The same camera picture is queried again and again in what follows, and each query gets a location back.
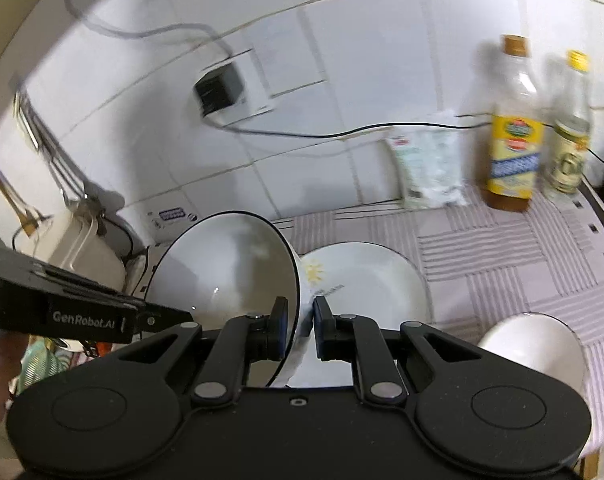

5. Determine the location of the green patterned cloth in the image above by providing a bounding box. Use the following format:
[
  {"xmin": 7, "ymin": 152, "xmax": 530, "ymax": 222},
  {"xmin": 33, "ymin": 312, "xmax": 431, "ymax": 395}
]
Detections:
[{"xmin": 12, "ymin": 335, "xmax": 83, "ymax": 396}]

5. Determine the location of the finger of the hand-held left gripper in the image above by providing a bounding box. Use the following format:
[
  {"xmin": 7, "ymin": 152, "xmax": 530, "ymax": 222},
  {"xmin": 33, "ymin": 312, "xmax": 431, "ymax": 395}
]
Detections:
[{"xmin": 134, "ymin": 300, "xmax": 194, "ymax": 336}]

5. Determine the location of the yellow label bottle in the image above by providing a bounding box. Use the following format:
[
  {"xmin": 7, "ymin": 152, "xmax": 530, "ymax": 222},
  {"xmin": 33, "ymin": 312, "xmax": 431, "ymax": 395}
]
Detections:
[{"xmin": 484, "ymin": 35, "xmax": 546, "ymax": 213}]

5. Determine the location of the cream plastic appliance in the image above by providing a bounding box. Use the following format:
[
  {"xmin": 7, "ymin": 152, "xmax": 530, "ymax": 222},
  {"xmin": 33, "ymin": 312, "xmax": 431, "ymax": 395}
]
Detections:
[{"xmin": 32, "ymin": 200, "xmax": 129, "ymax": 294}]

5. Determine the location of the grey cable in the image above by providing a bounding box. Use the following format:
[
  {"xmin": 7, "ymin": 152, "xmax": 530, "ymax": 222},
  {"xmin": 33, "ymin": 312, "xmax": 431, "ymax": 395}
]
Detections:
[{"xmin": 64, "ymin": 0, "xmax": 255, "ymax": 61}]

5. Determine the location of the striped table cloth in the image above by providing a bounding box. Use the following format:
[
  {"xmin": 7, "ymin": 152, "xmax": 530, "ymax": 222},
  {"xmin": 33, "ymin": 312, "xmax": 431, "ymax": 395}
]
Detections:
[{"xmin": 269, "ymin": 180, "xmax": 604, "ymax": 461}]

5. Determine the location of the white ribbed bowl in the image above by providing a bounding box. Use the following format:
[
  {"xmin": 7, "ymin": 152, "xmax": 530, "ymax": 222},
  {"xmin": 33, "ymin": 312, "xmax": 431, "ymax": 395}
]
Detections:
[
  {"xmin": 149, "ymin": 210, "xmax": 305, "ymax": 389},
  {"xmin": 476, "ymin": 312, "xmax": 589, "ymax": 398}
]

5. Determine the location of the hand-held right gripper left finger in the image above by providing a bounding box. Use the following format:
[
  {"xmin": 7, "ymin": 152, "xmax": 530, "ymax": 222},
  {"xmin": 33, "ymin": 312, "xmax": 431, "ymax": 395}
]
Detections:
[{"xmin": 117, "ymin": 296, "xmax": 290, "ymax": 408}]

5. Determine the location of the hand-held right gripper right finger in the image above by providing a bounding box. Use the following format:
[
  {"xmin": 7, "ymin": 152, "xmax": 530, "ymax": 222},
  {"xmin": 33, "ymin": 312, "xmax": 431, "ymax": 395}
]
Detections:
[{"xmin": 313, "ymin": 296, "xmax": 484, "ymax": 408}]

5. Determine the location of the black cable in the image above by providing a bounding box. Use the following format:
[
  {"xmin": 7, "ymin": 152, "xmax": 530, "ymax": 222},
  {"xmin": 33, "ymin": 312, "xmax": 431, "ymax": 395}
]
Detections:
[{"xmin": 202, "ymin": 110, "xmax": 604, "ymax": 167}]

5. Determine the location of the white sun print plate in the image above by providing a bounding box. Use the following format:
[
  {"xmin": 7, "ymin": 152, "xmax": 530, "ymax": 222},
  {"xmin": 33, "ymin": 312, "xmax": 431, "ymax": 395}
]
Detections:
[{"xmin": 286, "ymin": 242, "xmax": 433, "ymax": 389}]

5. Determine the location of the white salt bag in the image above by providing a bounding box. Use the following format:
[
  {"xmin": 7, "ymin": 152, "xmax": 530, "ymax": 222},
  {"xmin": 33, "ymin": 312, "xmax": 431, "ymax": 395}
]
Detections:
[{"xmin": 386, "ymin": 110, "xmax": 470, "ymax": 211}]

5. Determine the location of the white wall outlet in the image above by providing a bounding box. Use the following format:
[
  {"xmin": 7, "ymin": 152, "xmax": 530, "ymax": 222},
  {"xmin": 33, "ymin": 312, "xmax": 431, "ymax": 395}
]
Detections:
[{"xmin": 192, "ymin": 47, "xmax": 278, "ymax": 122}]

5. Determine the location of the metal utensil rack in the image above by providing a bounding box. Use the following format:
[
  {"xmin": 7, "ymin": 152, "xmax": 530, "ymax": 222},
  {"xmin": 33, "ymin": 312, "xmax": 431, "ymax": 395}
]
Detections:
[{"xmin": 13, "ymin": 87, "xmax": 105, "ymax": 211}]

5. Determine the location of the clear bottle yellow cap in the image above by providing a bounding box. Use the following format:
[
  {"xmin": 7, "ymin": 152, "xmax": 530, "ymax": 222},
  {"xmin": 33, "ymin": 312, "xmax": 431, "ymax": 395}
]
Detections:
[{"xmin": 542, "ymin": 50, "xmax": 594, "ymax": 202}]

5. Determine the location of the white appliance with sticker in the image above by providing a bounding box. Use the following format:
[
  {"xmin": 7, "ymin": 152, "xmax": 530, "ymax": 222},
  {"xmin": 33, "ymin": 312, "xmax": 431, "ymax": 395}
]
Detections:
[{"xmin": 127, "ymin": 202, "xmax": 203, "ymax": 296}]

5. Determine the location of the black plug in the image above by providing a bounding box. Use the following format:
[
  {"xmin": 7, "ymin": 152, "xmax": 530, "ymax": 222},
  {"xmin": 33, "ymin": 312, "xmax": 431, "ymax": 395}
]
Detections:
[{"xmin": 194, "ymin": 62, "xmax": 246, "ymax": 114}]

